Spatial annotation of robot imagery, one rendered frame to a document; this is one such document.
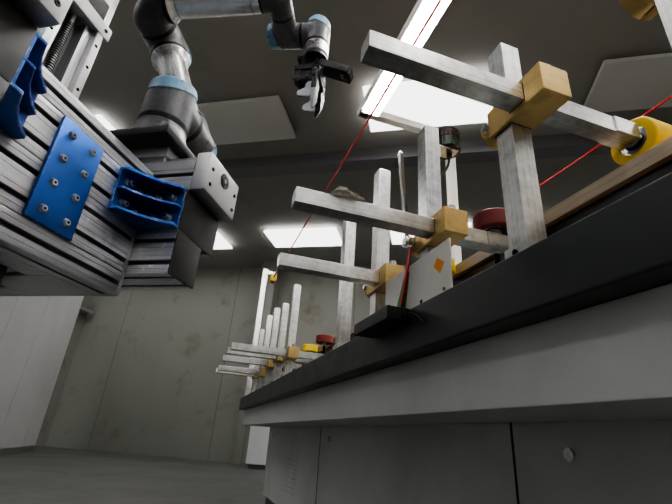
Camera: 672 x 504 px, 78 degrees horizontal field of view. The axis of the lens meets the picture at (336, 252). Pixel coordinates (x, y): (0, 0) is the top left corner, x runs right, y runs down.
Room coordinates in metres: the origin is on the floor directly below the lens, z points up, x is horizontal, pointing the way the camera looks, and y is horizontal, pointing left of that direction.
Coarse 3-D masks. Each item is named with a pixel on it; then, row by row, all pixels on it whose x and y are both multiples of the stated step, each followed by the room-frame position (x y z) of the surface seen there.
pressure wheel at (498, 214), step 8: (496, 208) 0.71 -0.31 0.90; (504, 208) 0.71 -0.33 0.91; (480, 216) 0.73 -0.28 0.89; (488, 216) 0.71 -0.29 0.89; (496, 216) 0.71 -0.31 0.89; (504, 216) 0.71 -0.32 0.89; (480, 224) 0.73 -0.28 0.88; (488, 224) 0.72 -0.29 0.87; (496, 224) 0.72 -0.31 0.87; (504, 224) 0.71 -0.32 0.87; (496, 232) 0.73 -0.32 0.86; (504, 232) 0.75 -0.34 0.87; (496, 256) 0.74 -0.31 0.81
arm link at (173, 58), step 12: (144, 36) 0.91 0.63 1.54; (156, 36) 0.90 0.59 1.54; (168, 36) 0.91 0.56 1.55; (180, 36) 0.94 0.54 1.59; (156, 48) 0.92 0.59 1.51; (168, 48) 0.93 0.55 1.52; (180, 48) 0.94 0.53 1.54; (156, 60) 0.95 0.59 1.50; (168, 60) 0.93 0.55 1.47; (180, 60) 0.94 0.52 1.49; (168, 72) 0.93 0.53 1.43; (180, 72) 0.93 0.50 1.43; (204, 120) 0.94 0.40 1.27; (204, 132) 0.91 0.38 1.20; (192, 144) 0.91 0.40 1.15; (204, 144) 0.93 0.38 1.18
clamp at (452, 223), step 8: (448, 208) 0.66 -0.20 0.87; (432, 216) 0.69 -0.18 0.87; (440, 216) 0.67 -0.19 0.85; (448, 216) 0.66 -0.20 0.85; (456, 216) 0.66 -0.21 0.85; (464, 216) 0.67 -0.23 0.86; (440, 224) 0.67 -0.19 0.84; (448, 224) 0.66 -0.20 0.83; (456, 224) 0.66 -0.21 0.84; (464, 224) 0.67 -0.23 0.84; (440, 232) 0.67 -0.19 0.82; (448, 232) 0.67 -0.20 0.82; (456, 232) 0.66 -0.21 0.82; (464, 232) 0.67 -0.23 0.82; (416, 240) 0.76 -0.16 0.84; (424, 240) 0.73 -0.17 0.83; (432, 240) 0.70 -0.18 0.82; (440, 240) 0.70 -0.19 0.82; (456, 240) 0.70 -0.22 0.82; (416, 248) 0.76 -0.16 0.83; (424, 248) 0.74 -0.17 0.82; (416, 256) 0.79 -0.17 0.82
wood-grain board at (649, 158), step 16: (640, 160) 0.52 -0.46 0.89; (656, 160) 0.50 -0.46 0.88; (608, 176) 0.57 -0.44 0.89; (624, 176) 0.54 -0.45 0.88; (640, 176) 0.53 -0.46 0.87; (592, 192) 0.60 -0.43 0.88; (608, 192) 0.58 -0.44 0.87; (560, 208) 0.67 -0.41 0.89; (576, 208) 0.64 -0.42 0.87; (480, 256) 0.90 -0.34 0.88; (464, 272) 0.97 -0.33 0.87; (320, 352) 2.18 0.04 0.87
